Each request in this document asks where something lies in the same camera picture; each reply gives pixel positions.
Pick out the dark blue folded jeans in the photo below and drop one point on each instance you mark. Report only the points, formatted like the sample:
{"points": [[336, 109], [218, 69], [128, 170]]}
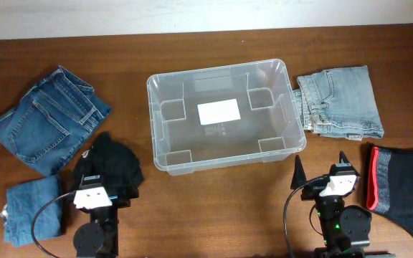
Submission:
{"points": [[52, 121]]}

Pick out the light blue jeans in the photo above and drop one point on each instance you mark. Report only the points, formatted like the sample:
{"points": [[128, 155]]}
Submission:
{"points": [[339, 103]]}

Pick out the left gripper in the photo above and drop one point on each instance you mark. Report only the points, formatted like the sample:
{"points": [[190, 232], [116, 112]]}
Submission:
{"points": [[114, 198]]}

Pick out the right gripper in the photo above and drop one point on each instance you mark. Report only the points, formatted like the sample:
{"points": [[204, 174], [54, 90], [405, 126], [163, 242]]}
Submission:
{"points": [[311, 189]]}

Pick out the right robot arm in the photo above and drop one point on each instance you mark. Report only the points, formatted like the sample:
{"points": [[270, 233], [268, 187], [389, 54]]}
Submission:
{"points": [[345, 229]]}

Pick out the white label in bin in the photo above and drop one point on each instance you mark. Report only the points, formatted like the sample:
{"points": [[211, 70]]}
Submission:
{"points": [[218, 112]]}

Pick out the black garment red grey band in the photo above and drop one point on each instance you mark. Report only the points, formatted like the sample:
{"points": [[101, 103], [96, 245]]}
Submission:
{"points": [[390, 185]]}

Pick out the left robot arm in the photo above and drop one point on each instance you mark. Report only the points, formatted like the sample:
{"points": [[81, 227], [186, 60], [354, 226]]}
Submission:
{"points": [[98, 237]]}

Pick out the clear plastic storage bin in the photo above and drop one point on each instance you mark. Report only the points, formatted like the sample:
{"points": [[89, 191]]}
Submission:
{"points": [[269, 129]]}

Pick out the small blue denim cloth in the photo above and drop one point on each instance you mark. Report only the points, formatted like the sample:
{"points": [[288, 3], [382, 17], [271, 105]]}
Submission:
{"points": [[21, 216]]}

